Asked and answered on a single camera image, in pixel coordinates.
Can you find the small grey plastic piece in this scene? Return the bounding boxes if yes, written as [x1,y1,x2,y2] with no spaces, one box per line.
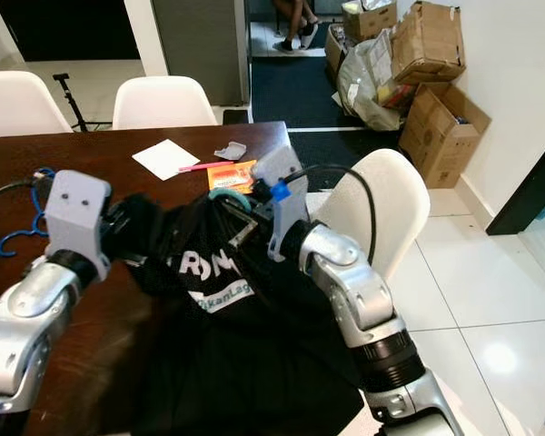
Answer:
[213,142,249,163]

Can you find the black Petronas shirt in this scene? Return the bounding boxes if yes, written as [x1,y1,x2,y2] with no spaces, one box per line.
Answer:
[117,193,365,436]

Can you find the teal clothes hanger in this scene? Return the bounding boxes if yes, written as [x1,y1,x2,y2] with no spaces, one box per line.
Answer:
[206,187,254,215]

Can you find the dark blue floor mat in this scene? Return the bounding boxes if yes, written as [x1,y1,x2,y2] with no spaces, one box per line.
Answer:
[249,55,406,129]

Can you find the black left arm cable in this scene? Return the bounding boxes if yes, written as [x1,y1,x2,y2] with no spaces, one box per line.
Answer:
[0,175,52,198]

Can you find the white paper sheet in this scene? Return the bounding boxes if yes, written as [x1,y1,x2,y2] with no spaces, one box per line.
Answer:
[131,138,202,182]

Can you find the blue cable tag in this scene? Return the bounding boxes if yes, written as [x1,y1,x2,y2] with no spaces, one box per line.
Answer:
[269,181,292,202]

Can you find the black metal stand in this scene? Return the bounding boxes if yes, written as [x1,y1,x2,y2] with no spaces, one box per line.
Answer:
[52,72,115,134]

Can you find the orange printed packet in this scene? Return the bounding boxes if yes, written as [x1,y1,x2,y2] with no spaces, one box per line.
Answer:
[206,160,258,195]

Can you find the pink pen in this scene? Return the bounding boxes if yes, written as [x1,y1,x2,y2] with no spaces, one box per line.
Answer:
[178,160,236,174]

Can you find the person's bare legs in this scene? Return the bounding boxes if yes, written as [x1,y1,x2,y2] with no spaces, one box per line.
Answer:
[270,0,320,54]

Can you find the filled cardboard box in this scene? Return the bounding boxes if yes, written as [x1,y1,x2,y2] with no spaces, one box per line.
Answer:
[340,0,400,43]

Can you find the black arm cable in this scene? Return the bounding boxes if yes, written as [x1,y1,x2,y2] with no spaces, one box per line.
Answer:
[0,175,52,198]
[276,162,380,266]

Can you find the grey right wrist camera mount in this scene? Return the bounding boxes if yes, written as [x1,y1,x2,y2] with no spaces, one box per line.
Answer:
[251,144,311,263]

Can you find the blue clothes hanger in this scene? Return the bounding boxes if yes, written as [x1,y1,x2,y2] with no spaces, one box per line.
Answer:
[0,165,58,259]

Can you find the white plastic chair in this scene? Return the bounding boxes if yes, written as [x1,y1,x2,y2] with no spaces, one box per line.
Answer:
[0,70,74,138]
[111,75,217,131]
[312,147,431,283]

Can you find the open cardboard box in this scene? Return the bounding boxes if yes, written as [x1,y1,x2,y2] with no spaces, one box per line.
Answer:
[397,83,492,190]

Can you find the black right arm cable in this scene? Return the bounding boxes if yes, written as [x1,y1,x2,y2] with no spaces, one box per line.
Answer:
[276,162,380,266]

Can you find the closed cardboard box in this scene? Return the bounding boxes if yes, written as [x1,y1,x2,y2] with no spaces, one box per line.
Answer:
[390,0,467,85]

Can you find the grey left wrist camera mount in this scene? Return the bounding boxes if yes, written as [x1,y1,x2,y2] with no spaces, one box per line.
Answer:
[46,169,114,280]

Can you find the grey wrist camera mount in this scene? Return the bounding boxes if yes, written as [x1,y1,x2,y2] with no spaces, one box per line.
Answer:
[251,144,311,263]
[46,169,114,280]

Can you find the clear plastic bag of rubbish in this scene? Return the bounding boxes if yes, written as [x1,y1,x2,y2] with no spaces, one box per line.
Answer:
[335,26,406,134]

